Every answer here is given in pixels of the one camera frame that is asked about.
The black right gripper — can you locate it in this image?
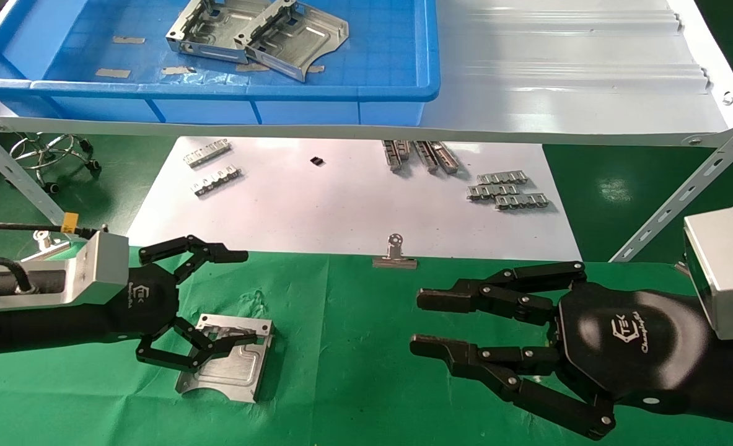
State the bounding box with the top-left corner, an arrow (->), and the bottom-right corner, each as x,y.
411,261 -> 711,440

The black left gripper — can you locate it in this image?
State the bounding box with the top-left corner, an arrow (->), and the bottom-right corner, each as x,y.
115,235 -> 258,372

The silver sheet metal bracket part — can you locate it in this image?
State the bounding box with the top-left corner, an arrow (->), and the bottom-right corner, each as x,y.
234,0 -> 349,83
175,313 -> 276,404
165,0 -> 271,63

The silver binder clip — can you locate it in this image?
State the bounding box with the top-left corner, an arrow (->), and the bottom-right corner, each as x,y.
22,230 -> 71,263
372,234 -> 418,269

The small metal clip strip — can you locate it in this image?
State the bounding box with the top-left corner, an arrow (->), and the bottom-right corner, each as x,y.
476,172 -> 529,186
183,139 -> 231,169
191,165 -> 242,198
467,183 -> 519,202
494,193 -> 550,211

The green cloth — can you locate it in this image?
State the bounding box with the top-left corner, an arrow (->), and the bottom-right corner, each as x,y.
0,245 -> 733,446

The white sheet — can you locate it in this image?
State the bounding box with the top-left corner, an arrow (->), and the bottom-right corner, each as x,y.
121,136 -> 583,261

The chrome stool base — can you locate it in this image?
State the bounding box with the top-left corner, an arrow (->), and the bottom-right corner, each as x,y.
8,133 -> 102,194

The slotted white angle brace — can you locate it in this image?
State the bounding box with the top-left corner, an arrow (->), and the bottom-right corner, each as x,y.
0,121 -> 74,227
608,108 -> 733,263

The white metal shelf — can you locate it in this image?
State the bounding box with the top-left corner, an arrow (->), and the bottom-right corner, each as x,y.
0,0 -> 733,148

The blue plastic bin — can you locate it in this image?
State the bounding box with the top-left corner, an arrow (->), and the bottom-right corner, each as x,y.
0,0 -> 441,127

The black cable with yellow tag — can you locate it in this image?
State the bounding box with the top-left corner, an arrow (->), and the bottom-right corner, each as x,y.
0,212 -> 108,240

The thick black cable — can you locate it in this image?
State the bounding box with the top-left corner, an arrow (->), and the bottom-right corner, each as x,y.
0,256 -> 33,310

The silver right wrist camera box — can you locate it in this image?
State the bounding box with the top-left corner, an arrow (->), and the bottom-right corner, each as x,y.
683,206 -> 733,342

